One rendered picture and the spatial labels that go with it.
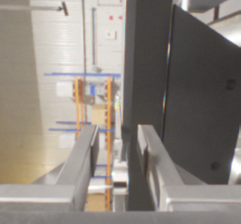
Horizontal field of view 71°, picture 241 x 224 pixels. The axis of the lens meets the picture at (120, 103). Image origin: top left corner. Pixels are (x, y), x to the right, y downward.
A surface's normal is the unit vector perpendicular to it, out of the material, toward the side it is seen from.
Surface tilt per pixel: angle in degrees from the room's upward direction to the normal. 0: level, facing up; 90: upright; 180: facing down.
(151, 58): 90
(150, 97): 90
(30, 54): 90
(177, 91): 90
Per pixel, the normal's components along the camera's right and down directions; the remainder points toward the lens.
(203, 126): 0.02, 0.25
